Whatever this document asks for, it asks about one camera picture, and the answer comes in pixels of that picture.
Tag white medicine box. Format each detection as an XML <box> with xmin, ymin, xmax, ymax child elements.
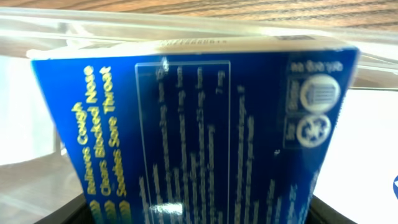
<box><xmin>315</xmin><ymin>90</ymin><xmax>397</xmax><ymax>223</ymax></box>

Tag blue medicine box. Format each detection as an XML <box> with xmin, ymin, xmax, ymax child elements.
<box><xmin>32</xmin><ymin>35</ymin><xmax>359</xmax><ymax>223</ymax></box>

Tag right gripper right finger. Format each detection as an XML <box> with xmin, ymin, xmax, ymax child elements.
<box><xmin>306</xmin><ymin>196</ymin><xmax>356</xmax><ymax>224</ymax></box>

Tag clear plastic container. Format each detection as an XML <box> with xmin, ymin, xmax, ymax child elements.
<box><xmin>0</xmin><ymin>6</ymin><xmax>398</xmax><ymax>224</ymax></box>

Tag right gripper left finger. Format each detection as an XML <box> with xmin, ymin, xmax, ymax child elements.
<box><xmin>35</xmin><ymin>194</ymin><xmax>93</xmax><ymax>224</ymax></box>

